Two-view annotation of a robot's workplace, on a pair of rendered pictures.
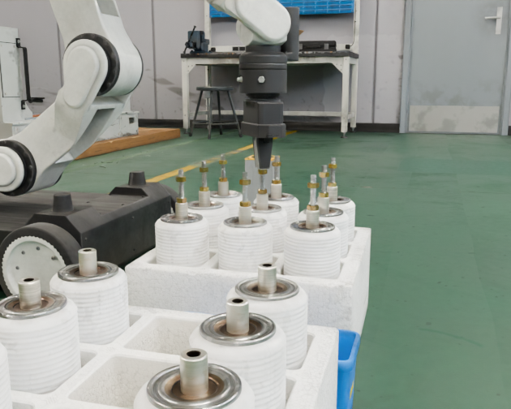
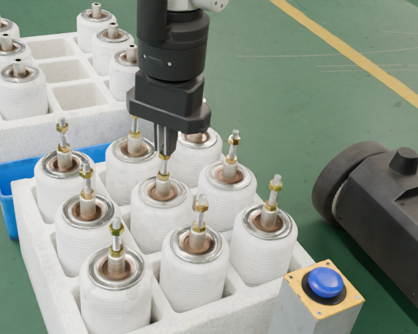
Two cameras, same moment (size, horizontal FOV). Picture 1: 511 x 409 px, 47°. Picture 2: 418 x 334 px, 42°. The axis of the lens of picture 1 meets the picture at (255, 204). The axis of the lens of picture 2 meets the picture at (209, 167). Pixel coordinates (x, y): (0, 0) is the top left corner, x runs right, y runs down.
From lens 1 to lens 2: 1.67 m
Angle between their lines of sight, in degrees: 114
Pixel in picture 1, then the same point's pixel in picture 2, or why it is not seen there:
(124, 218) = (413, 242)
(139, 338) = (101, 95)
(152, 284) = not seen: hidden behind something
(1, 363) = (79, 22)
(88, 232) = (357, 185)
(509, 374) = not seen: outside the picture
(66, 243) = (332, 162)
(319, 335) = not seen: outside the picture
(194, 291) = not seen: hidden behind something
